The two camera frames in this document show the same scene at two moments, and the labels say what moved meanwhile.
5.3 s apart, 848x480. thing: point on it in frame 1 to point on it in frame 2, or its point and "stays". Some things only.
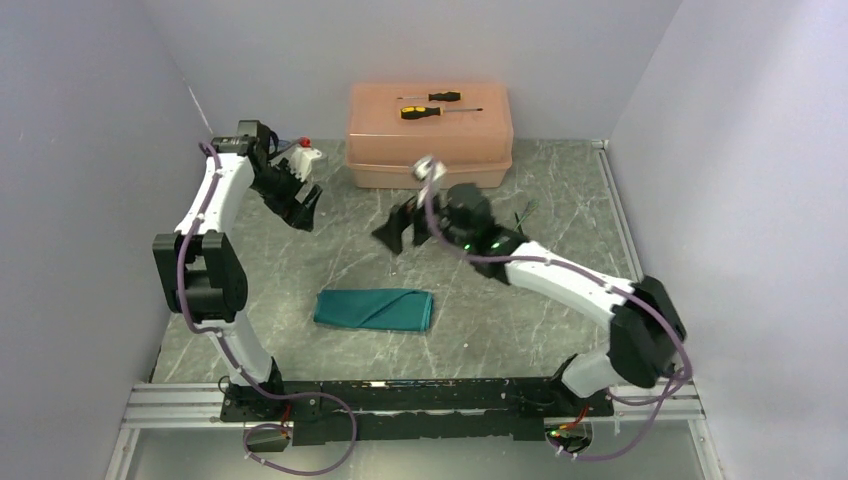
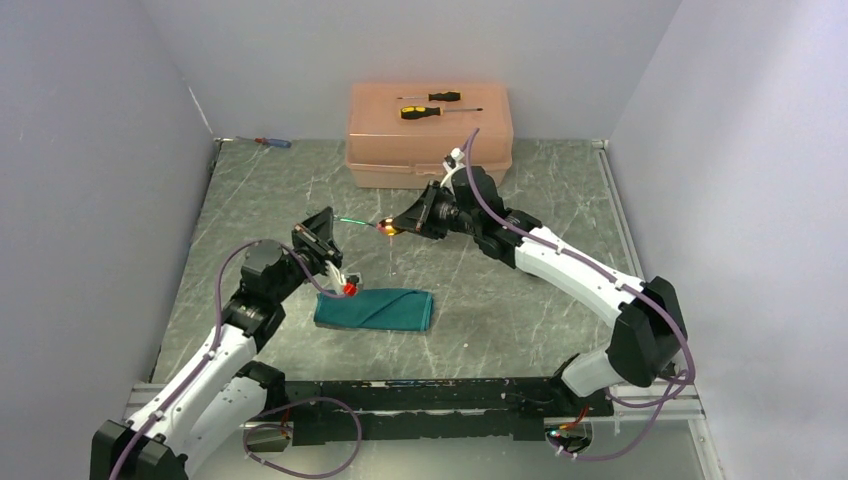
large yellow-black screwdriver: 413,112 stays
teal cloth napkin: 389,309 stays
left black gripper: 295,213 to 316,234
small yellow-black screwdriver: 445,96 stays
